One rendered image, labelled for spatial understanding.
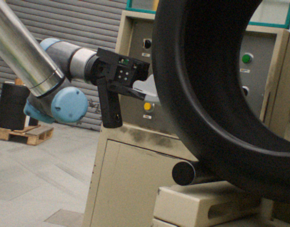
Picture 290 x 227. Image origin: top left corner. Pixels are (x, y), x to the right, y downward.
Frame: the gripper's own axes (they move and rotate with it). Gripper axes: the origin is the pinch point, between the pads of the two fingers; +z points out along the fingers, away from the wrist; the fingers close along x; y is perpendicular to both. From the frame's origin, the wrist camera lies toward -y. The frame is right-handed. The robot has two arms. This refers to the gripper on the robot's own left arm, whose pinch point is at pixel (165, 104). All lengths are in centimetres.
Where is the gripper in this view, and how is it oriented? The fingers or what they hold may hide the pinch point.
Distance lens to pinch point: 122.4
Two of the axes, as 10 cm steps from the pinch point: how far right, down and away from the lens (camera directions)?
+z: 8.1, 3.1, -4.9
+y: 2.9, -9.5, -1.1
